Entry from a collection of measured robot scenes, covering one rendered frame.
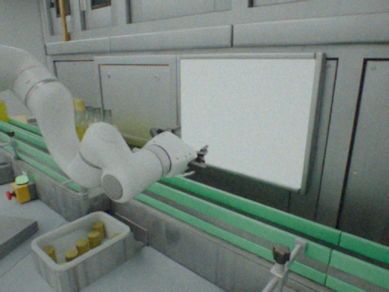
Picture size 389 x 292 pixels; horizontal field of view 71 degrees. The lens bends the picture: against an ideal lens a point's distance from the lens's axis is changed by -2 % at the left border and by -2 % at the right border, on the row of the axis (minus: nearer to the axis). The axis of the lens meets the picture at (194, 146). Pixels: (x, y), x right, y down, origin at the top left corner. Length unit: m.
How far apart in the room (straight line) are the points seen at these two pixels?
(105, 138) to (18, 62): 0.24
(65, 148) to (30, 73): 0.16
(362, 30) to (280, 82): 0.19
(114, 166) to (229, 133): 0.39
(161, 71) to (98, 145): 0.49
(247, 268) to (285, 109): 0.38
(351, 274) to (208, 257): 0.32
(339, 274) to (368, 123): 0.32
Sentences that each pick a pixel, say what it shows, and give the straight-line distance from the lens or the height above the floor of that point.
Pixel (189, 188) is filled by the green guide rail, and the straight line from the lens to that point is 0.82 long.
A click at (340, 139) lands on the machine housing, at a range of 0.71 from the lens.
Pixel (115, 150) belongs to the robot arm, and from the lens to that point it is 0.52.
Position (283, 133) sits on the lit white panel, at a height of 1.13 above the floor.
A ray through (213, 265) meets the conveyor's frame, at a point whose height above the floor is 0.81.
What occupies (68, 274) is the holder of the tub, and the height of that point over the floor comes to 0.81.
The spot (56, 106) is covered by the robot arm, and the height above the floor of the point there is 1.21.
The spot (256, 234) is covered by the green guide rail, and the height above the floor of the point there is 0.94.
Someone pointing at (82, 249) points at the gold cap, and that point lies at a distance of 0.87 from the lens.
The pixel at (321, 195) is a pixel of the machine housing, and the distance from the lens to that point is 0.77.
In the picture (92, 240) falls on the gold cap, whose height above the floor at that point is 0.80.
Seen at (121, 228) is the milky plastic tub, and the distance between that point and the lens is 0.87.
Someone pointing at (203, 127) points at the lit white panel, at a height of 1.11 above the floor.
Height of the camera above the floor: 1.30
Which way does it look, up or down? 17 degrees down
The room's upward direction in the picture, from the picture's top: straight up
